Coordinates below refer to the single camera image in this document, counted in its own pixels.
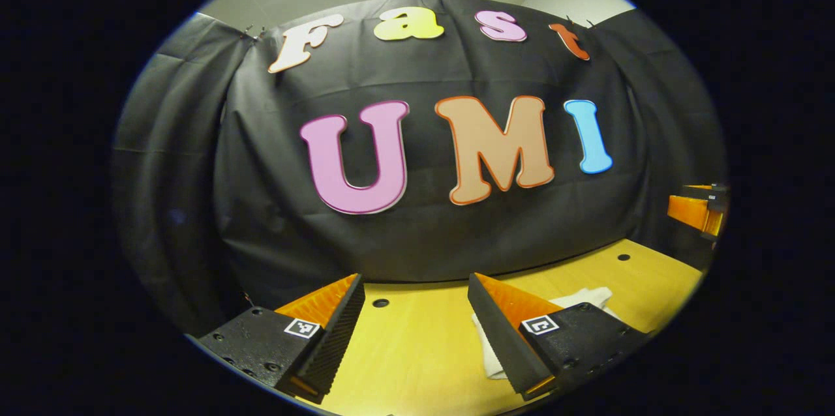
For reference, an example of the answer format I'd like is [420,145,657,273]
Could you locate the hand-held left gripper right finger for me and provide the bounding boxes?
[467,272,654,402]

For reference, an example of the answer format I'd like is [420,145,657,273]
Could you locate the white jeans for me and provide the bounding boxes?
[471,286,620,379]

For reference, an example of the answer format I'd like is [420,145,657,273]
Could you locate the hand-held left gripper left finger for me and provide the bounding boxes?
[196,273,366,405]

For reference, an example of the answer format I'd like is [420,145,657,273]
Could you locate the black backdrop cloth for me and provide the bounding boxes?
[111,0,728,338]

